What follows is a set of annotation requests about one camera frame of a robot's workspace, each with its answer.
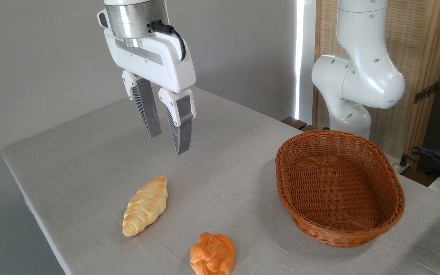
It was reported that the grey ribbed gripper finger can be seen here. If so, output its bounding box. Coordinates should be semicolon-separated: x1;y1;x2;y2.
158;88;196;155
122;70;162;139

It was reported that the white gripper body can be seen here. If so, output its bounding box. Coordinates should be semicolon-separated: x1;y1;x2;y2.
97;9;197;94

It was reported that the long braided bread loaf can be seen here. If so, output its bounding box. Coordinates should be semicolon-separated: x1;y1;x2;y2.
122;176;168;237

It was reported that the round orange knotted bread roll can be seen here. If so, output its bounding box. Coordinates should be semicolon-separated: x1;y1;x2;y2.
190;232;236;275

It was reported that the brown oval wicker basket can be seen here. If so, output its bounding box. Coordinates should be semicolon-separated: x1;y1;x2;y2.
275;129;405;248

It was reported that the grey tablecloth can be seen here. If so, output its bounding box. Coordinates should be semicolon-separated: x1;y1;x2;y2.
2;86;440;275

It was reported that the dark brown wooden furniture piece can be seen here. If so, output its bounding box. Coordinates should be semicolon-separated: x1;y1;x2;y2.
281;116;317;133

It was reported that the white power strip with plug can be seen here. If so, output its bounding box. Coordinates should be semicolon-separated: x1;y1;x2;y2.
391;154;412;175

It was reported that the dark metal screen hinge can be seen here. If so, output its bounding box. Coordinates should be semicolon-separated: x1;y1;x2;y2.
414;82;439;104

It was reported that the wooden bamboo folding screen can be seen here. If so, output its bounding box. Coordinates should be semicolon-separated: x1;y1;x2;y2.
314;0;440;160

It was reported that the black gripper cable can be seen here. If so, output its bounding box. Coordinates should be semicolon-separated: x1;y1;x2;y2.
150;21;186;61

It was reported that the black cable bundle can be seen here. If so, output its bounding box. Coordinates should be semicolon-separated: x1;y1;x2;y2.
410;146;440;173

